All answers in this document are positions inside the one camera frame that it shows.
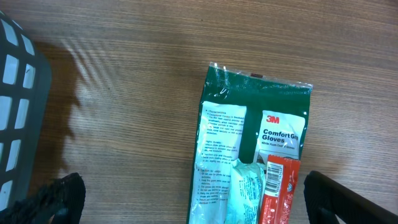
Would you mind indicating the dark grey mesh basket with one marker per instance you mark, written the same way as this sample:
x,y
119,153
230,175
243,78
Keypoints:
x,y
26,78

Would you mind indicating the red snack stick packet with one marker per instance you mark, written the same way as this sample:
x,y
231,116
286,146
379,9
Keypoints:
x,y
281,181

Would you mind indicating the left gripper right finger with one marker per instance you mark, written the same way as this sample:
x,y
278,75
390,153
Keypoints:
x,y
329,202

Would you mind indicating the green 3M gloves package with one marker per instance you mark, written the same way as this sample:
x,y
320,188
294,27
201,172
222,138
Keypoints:
x,y
242,116

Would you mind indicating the light green wipes sachet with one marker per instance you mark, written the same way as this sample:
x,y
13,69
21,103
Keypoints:
x,y
245,193

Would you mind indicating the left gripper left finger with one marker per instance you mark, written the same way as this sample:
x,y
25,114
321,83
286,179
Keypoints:
x,y
62,201

